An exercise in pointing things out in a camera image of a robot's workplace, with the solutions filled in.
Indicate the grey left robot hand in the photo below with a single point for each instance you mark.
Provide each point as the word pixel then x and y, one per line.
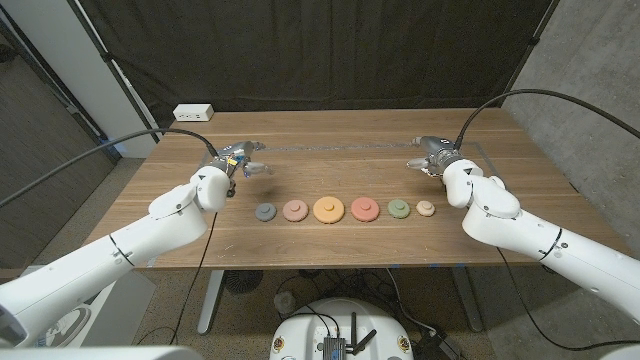
pixel 235 151

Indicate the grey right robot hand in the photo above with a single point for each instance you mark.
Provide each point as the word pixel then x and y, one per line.
pixel 440 150

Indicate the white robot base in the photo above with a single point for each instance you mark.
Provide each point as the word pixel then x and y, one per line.
pixel 305 330

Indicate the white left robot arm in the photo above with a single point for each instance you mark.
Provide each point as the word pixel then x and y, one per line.
pixel 100 260

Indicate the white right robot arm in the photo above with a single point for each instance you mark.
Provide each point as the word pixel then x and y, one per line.
pixel 550 245

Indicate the white power strip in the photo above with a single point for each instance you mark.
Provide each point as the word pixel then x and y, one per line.
pixel 193 112

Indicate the black round floor object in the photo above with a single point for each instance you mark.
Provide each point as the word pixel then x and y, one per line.
pixel 242 280

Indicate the black backdrop curtain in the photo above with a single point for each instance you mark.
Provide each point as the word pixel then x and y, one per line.
pixel 320 50

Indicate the black backdrop stand pole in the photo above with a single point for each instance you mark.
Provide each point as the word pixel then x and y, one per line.
pixel 532 42
pixel 115 70

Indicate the white table leg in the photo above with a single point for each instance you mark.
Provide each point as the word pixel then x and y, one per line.
pixel 210 300

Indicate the grey table leg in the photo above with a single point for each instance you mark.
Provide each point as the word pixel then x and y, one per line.
pixel 467 300

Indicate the grey round floor object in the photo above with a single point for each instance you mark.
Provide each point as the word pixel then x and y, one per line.
pixel 285 302

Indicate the black power adapter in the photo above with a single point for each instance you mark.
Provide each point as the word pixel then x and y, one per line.
pixel 437 345

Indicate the white sneaker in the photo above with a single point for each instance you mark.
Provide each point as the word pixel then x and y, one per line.
pixel 70 325

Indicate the white robot torso edge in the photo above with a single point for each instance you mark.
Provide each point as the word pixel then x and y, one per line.
pixel 100 354

